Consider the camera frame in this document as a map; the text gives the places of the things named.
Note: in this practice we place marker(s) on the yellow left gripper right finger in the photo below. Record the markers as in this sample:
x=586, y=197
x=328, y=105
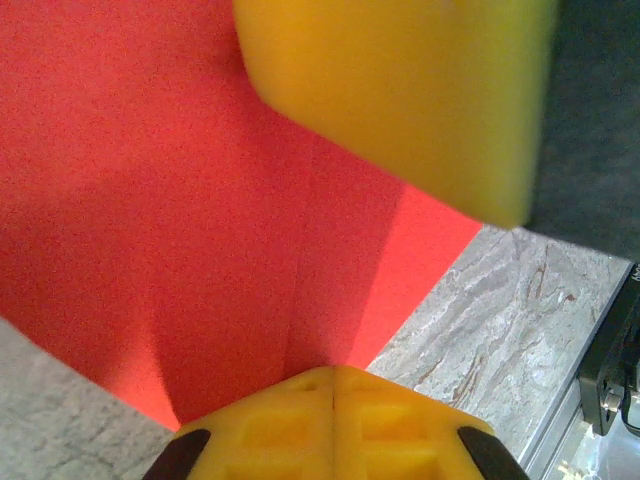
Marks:
x=400, y=430

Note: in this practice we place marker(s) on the red paper sheet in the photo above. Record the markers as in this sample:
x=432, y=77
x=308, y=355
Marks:
x=150, y=200

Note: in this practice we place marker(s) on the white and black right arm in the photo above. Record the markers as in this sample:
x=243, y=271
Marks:
x=610, y=350

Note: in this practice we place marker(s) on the grooved aluminium rail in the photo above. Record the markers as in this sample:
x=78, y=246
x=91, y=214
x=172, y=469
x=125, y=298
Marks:
x=555, y=430

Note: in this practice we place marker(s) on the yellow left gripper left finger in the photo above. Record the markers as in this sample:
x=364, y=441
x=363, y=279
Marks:
x=280, y=430

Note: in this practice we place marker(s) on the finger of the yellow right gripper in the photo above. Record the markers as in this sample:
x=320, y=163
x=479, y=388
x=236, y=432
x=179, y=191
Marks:
x=400, y=90

